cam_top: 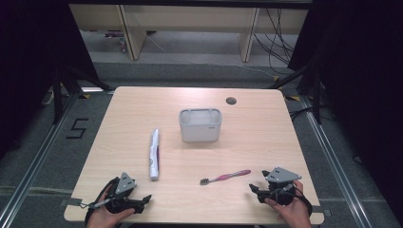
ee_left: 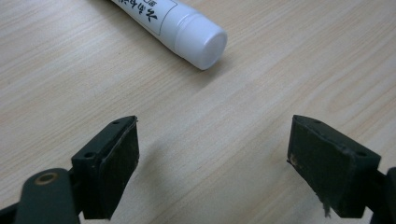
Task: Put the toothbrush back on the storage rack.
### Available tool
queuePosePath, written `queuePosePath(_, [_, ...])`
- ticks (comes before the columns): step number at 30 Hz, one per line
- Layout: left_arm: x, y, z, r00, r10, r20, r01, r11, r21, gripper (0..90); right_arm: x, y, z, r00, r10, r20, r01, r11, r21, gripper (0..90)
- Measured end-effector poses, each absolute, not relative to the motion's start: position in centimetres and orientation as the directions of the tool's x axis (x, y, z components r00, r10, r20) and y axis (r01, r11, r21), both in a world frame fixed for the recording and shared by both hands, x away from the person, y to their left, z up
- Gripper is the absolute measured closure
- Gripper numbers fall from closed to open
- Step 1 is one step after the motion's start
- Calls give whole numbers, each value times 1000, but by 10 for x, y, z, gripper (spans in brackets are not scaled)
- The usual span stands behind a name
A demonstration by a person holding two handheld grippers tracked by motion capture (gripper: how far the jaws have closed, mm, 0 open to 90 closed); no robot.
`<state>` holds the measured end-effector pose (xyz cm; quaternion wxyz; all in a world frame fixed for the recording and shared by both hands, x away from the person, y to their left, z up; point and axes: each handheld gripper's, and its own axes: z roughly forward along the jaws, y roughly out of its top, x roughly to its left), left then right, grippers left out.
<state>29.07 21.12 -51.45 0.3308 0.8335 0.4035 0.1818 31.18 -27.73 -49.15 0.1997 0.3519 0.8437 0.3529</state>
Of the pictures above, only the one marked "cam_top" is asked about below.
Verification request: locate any person's left hand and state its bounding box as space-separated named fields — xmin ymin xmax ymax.
xmin=86 ymin=186 xmax=136 ymax=228

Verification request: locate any aluminium floor rail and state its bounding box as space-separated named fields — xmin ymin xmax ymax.
xmin=0 ymin=91 xmax=81 ymax=228
xmin=299 ymin=94 xmax=375 ymax=228

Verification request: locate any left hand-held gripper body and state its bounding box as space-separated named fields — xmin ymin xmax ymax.
xmin=103 ymin=171 xmax=144 ymax=215

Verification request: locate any bundle of black cables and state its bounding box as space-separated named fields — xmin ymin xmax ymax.
xmin=253 ymin=8 xmax=297 ymax=76

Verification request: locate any white toothpaste tube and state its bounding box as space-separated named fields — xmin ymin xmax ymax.
xmin=148 ymin=127 xmax=161 ymax=181

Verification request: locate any metal wire ring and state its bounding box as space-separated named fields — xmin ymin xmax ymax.
xmin=79 ymin=199 xmax=110 ymax=211

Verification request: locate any person's right hand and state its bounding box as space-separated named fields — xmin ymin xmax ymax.
xmin=264 ymin=180 xmax=313 ymax=228

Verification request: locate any light wooden desk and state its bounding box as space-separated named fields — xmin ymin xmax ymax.
xmin=68 ymin=3 xmax=310 ymax=63

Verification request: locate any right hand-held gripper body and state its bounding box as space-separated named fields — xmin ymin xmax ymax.
xmin=258 ymin=166 xmax=302 ymax=207

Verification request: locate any pink toothbrush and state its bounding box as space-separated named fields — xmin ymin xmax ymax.
xmin=199 ymin=169 xmax=252 ymax=186

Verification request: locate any black floor cable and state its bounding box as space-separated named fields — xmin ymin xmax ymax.
xmin=288 ymin=105 xmax=318 ymax=122

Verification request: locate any grey tape piece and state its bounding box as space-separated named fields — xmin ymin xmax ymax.
xmin=308 ymin=204 xmax=333 ymax=219
xmin=60 ymin=197 xmax=84 ymax=207

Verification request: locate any black metal stand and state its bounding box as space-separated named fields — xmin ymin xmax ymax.
xmin=269 ymin=60 xmax=325 ymax=125
xmin=51 ymin=63 xmax=115 ymax=125

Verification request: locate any grey plastic holder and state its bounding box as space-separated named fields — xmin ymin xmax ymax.
xmin=178 ymin=107 xmax=223 ymax=143

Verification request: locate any black curtain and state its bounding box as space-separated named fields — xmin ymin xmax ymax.
xmin=287 ymin=0 xmax=403 ymax=219
xmin=0 ymin=0 xmax=100 ymax=160

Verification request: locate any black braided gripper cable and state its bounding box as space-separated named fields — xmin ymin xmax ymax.
xmin=84 ymin=177 xmax=121 ymax=227

